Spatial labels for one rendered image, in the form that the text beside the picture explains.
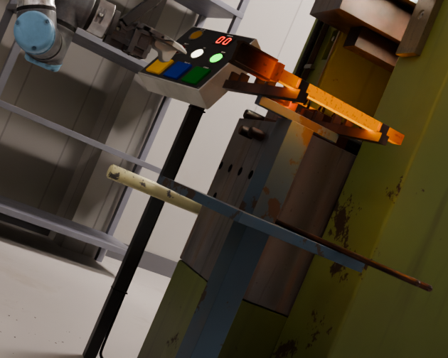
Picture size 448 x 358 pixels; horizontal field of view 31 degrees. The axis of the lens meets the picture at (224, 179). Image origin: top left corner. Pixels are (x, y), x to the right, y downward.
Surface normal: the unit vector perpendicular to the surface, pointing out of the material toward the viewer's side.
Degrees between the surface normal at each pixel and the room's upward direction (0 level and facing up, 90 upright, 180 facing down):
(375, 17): 90
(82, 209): 90
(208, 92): 90
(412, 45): 90
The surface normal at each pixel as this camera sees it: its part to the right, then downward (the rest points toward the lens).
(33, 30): 0.03, 0.07
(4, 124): 0.49, 0.19
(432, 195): 0.30, 0.11
